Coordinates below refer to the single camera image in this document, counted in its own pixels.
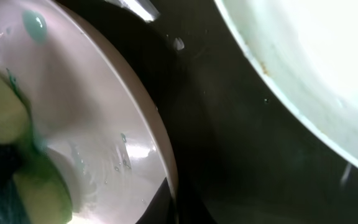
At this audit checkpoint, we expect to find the yellow green sponge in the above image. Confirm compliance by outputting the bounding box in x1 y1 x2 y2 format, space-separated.
0 74 73 224

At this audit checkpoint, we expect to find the white plate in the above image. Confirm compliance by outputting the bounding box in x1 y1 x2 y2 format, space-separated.
0 1 178 223
216 0 358 168

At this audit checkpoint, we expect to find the large dark serving tray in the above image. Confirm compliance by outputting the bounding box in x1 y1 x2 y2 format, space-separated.
63 1 358 223

